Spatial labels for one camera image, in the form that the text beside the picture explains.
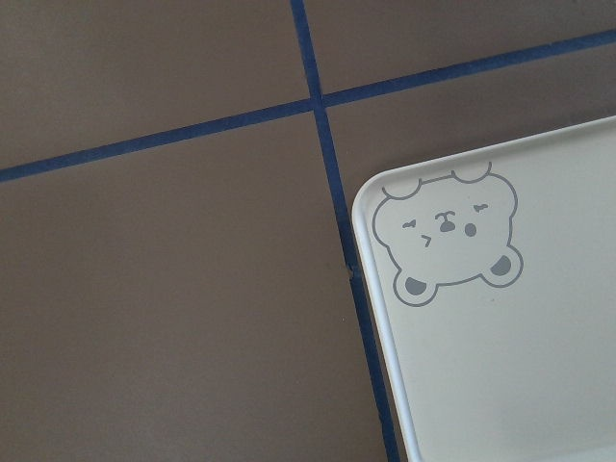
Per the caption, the white bear print tray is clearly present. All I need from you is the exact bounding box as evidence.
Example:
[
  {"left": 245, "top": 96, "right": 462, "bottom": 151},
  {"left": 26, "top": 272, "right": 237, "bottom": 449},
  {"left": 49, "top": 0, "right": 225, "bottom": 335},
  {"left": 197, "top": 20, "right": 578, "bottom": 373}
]
[{"left": 352, "top": 117, "right": 615, "bottom": 461}]

